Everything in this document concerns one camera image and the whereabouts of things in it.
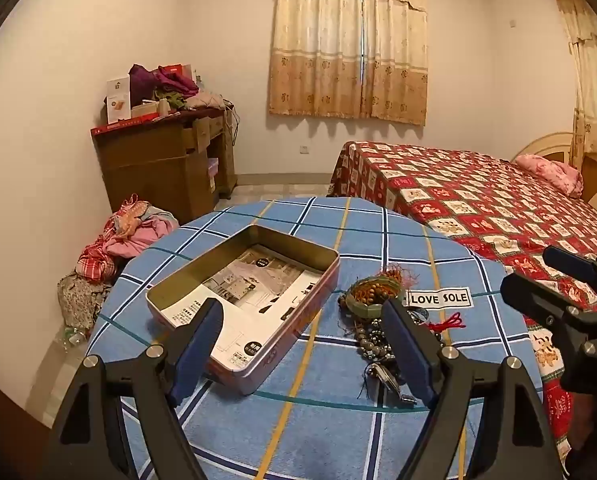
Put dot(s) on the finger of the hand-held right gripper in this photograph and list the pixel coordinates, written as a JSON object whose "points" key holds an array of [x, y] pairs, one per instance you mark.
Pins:
{"points": [[533, 292], [573, 260]]}

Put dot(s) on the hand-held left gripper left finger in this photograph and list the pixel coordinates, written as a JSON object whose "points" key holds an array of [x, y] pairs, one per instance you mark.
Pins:
{"points": [[198, 345]]}

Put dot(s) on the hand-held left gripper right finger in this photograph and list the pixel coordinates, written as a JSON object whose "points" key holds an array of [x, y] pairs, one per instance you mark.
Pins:
{"points": [[408, 345]]}

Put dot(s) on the silver bangle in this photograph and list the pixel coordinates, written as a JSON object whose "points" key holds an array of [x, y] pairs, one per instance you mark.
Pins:
{"points": [[391, 385]]}

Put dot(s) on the green jade bangle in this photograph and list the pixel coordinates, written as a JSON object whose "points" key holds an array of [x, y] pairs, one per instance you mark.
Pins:
{"points": [[373, 312]]}

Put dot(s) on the rectangular metal tin box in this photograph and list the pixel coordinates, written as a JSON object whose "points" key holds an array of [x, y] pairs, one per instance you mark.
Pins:
{"points": [[278, 342]]}

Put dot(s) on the printed paper sheet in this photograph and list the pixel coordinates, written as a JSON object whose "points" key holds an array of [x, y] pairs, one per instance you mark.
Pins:
{"points": [[258, 285]]}

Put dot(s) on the pink pillow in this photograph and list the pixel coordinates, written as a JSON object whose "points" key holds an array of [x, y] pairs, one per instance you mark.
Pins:
{"points": [[548, 172]]}

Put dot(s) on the red printed bedspread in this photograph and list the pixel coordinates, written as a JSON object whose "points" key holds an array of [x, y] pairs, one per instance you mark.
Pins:
{"points": [[478, 195]]}

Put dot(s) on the blue plaid tablecloth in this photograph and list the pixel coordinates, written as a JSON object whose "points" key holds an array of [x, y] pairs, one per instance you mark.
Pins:
{"points": [[328, 425]]}

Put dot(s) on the cream wooden headboard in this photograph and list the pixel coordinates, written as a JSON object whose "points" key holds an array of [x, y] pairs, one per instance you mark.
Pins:
{"points": [[553, 142]]}

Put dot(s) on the clear plastic bottle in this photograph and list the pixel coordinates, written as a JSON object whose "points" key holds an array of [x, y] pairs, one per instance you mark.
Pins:
{"points": [[73, 336]]}

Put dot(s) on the floral fabric bag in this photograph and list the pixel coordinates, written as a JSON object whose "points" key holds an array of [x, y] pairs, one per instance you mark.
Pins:
{"points": [[81, 300]]}

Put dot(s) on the pile of pink clothes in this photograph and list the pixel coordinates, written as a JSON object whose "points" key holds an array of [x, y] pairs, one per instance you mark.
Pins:
{"points": [[128, 237]]}

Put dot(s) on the narrow beige patterned curtain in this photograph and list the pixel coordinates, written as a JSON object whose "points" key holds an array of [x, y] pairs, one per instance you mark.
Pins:
{"points": [[593, 85]]}

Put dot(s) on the brown wooden desk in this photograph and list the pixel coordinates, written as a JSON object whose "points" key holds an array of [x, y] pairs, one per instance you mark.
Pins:
{"points": [[148, 165]]}

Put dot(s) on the flat red box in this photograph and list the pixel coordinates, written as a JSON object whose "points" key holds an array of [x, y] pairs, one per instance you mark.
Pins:
{"points": [[123, 125]]}

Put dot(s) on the white printed carton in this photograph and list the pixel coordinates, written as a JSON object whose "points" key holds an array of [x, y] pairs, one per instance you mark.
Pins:
{"points": [[118, 100]]}

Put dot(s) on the pile of clothes on desk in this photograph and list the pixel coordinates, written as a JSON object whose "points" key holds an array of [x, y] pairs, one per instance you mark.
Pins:
{"points": [[171, 85]]}

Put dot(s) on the wide beige patterned curtain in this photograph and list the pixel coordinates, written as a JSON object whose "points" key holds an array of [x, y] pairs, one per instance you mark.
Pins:
{"points": [[348, 50]]}

